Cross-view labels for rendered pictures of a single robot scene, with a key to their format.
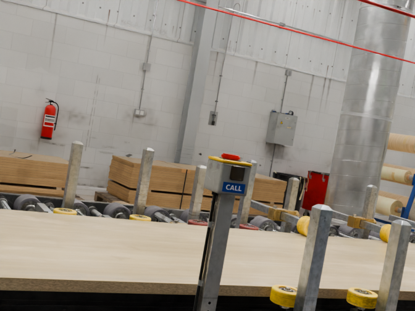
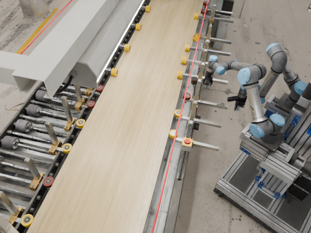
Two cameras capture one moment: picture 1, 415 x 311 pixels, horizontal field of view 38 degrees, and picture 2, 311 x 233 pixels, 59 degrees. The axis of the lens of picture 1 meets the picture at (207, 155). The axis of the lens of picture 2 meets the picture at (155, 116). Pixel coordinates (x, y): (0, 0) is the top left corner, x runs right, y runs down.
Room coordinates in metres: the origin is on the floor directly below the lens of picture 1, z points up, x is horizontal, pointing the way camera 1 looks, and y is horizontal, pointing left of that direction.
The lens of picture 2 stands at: (0.72, 1.03, 2.82)
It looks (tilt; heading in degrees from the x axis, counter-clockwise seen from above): 49 degrees down; 308
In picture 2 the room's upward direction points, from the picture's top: 3 degrees clockwise
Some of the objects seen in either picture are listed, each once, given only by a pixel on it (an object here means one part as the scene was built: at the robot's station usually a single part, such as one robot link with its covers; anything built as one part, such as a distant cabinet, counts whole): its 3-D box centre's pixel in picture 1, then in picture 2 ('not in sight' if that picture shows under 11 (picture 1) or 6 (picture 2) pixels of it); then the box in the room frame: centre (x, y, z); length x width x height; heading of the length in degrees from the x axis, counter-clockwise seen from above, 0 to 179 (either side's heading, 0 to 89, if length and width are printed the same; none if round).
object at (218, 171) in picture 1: (226, 177); (186, 144); (1.26, -0.05, 1.18); 0.07 x 0.07 x 0.08; 27
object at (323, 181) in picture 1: (327, 197); not in sight; (10.01, -2.10, 0.41); 0.76 x 0.48 x 0.81; 127
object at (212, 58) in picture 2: not in sight; (212, 62); (1.57, -0.85, 1.31); 0.09 x 0.08 x 0.11; 155
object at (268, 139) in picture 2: not in sight; (270, 132); (0.85, -0.66, 1.09); 0.15 x 0.15 x 0.10
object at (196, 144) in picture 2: not in sight; (194, 143); (1.33, -0.35, 0.81); 0.43 x 0.03 x 0.04; 27
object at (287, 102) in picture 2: not in sight; (294, 100); (0.85, -1.16, 1.09); 0.15 x 0.15 x 0.10
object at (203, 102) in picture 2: not in sight; (205, 103); (1.52, -0.81, 0.84); 0.43 x 0.03 x 0.04; 27
